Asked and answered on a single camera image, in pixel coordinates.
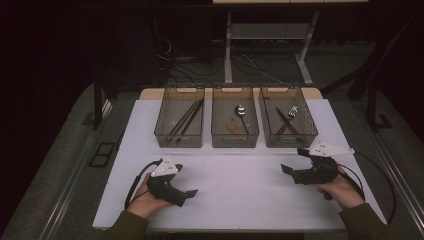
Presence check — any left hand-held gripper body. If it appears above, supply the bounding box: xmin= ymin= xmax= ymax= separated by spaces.
xmin=146 ymin=157 xmax=188 ymax=208

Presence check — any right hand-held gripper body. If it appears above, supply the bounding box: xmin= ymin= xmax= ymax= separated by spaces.
xmin=293 ymin=141 xmax=355 ymax=186

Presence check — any smoky clear plastic bin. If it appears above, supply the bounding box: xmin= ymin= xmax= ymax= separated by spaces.
xmin=153 ymin=85 xmax=206 ymax=149
xmin=210 ymin=84 xmax=260 ymax=149
xmin=258 ymin=84 xmax=319 ymax=149

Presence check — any black chopstick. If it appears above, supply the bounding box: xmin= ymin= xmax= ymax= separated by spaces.
xmin=179 ymin=99 xmax=204 ymax=138
xmin=171 ymin=99 xmax=202 ymax=138

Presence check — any steel spoon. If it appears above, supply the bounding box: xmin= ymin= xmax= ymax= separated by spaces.
xmin=234 ymin=104 xmax=251 ymax=136

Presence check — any person's left hand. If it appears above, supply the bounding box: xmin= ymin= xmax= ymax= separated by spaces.
xmin=127 ymin=182 xmax=173 ymax=220

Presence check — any person's right hand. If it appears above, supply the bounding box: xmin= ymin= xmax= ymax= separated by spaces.
xmin=314 ymin=166 xmax=366 ymax=210

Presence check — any white table mat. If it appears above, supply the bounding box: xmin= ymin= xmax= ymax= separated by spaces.
xmin=92 ymin=98 xmax=389 ymax=233

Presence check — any black metal stand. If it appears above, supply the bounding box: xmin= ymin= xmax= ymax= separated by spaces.
xmin=92 ymin=74 xmax=104 ymax=131
xmin=365 ymin=86 xmax=394 ymax=133

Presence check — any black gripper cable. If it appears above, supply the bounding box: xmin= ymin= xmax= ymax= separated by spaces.
xmin=123 ymin=159 xmax=164 ymax=211
xmin=336 ymin=163 xmax=366 ymax=201

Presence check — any black floor socket frame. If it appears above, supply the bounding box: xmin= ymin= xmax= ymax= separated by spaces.
xmin=88 ymin=142 xmax=116 ymax=168

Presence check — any long black floor cable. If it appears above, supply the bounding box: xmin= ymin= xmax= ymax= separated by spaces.
xmin=353 ymin=151 xmax=398 ymax=226

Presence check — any metal floor rail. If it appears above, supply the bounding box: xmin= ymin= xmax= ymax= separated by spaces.
xmin=39 ymin=99 xmax=114 ymax=240
xmin=363 ymin=126 xmax=424 ymax=231

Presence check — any white floor cable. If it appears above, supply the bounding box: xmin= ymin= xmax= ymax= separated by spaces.
xmin=239 ymin=53 xmax=284 ymax=84

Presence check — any tangle of black floor cables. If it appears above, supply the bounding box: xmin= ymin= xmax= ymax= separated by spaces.
xmin=156 ymin=39 xmax=231 ymax=85

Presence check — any white metal frame desk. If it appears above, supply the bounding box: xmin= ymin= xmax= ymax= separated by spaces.
xmin=212 ymin=0 xmax=369 ymax=87

